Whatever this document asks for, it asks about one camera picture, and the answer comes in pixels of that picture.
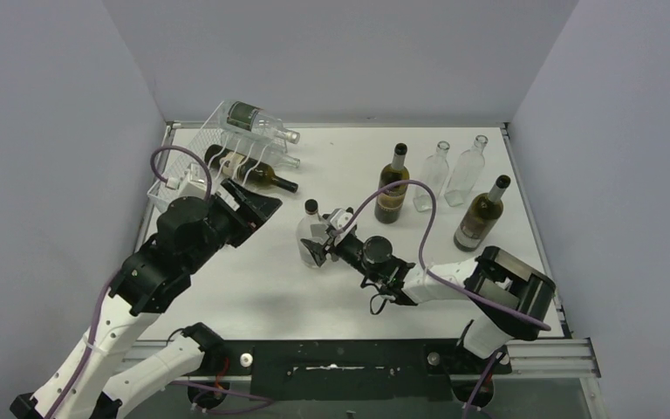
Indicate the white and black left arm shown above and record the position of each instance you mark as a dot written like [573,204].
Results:
[189,233]

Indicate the brown bottle with tan label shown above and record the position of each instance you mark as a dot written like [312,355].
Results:
[389,203]

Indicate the clear square glass bottle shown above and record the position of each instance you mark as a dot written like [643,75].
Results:
[467,169]

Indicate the white wire wine rack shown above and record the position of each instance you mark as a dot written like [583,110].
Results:
[210,133]

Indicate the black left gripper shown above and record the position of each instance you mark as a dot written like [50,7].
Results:
[245,209]

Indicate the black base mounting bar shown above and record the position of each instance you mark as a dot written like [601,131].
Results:
[438,370]

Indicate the clear bottle with brown cap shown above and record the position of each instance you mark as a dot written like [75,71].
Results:
[309,227]

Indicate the clear bottle in rack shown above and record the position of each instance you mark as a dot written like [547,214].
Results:
[267,151]

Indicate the clear bottle with dark label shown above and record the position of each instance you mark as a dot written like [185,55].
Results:
[253,119]

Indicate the olive bottle with black cap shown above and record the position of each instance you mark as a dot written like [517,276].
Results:
[481,216]

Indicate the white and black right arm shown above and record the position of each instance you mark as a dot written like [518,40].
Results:
[512,296]

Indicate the dark green wine bottle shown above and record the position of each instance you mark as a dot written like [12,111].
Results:
[243,169]

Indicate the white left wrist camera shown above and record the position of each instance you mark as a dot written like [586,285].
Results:
[191,182]

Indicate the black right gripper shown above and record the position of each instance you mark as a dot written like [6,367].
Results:
[328,249]

